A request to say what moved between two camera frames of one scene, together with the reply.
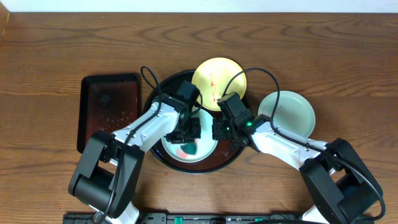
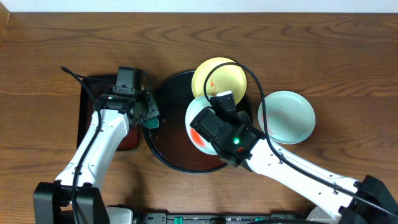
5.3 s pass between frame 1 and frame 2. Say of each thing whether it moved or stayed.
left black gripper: moved
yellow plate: stayed
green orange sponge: moved
